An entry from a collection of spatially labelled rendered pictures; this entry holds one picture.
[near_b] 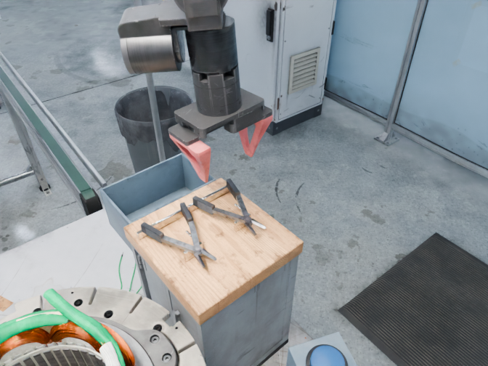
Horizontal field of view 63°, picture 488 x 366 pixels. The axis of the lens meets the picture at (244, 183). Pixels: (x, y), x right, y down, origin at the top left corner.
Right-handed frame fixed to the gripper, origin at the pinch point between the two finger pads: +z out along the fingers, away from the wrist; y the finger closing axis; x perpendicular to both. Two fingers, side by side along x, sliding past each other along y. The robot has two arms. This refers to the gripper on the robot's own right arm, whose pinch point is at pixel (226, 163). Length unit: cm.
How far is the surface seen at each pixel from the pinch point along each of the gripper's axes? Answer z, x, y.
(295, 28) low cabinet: 48, -131, -150
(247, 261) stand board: 10.3, 8.8, 4.5
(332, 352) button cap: 13.0, 24.4, 4.8
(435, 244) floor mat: 122, -10, -125
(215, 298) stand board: 10.0, 10.7, 11.6
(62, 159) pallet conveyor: 36, -81, 8
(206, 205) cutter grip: 7.0, -1.5, 3.6
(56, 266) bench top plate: 36, -37, 25
